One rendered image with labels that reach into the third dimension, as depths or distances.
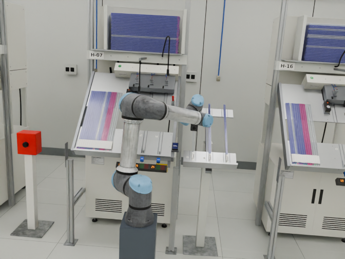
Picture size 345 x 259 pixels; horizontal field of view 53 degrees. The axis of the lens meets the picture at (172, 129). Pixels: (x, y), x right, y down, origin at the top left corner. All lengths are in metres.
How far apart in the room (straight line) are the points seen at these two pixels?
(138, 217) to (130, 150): 0.34
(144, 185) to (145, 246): 0.31
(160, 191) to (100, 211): 0.52
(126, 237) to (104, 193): 1.06
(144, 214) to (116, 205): 1.09
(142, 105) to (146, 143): 0.74
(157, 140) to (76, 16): 2.40
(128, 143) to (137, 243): 0.51
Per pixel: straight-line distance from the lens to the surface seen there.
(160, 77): 2.64
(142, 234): 1.80
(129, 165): 1.83
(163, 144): 2.37
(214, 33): 4.17
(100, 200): 2.87
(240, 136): 4.33
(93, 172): 2.79
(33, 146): 2.68
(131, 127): 1.78
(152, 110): 1.67
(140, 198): 1.75
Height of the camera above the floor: 1.43
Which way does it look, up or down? 13 degrees down
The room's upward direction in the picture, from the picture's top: 3 degrees clockwise
